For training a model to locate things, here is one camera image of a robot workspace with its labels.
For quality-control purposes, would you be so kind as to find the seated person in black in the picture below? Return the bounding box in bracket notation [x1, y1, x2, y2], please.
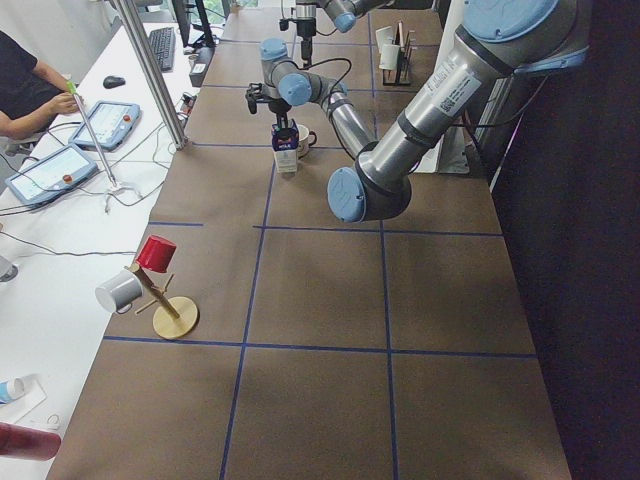
[1, 32, 79, 141]

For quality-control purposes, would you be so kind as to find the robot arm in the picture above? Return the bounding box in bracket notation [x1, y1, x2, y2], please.
[245, 1, 592, 222]
[292, 0, 391, 68]

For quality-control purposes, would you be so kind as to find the red cup on stand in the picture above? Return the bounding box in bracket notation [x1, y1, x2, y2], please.
[136, 235, 177, 273]

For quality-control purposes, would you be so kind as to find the dark red bottle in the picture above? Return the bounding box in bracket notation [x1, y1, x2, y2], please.
[1, 423, 61, 461]

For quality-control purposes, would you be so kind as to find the grey mug on stand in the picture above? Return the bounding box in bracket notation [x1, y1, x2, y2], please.
[95, 269, 143, 313]

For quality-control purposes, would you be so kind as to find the wooden mug tree stand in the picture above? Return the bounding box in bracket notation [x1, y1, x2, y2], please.
[128, 262, 199, 340]

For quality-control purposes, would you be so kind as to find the black computer mouse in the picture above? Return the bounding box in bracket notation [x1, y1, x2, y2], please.
[102, 75, 126, 89]

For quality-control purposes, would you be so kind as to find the aluminium frame post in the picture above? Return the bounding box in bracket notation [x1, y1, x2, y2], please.
[114, 0, 187, 150]

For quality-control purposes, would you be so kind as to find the near teach pendant tablet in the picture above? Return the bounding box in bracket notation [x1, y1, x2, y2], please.
[5, 145, 98, 206]

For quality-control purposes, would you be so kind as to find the silver grabber stick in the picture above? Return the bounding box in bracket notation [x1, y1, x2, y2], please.
[67, 80, 142, 213]

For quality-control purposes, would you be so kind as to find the far teach pendant tablet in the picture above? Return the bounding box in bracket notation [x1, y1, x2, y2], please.
[88, 100, 141, 152]

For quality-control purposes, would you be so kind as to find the blue Pascual milk carton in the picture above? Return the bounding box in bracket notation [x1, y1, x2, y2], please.
[271, 119, 299, 174]

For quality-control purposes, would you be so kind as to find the teach pendant tablet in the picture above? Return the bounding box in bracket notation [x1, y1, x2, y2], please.
[88, 100, 141, 152]
[5, 145, 98, 206]

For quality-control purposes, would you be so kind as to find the black keyboard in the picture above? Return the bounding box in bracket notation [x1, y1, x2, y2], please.
[148, 27, 175, 72]

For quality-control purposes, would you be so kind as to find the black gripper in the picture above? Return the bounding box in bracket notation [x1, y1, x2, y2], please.
[268, 98, 291, 130]
[297, 18, 314, 69]

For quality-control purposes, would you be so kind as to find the white smiley face mug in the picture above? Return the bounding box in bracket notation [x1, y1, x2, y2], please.
[297, 124, 317, 159]

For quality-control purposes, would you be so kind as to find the white ribbed mug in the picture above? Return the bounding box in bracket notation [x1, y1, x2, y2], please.
[379, 43, 401, 71]

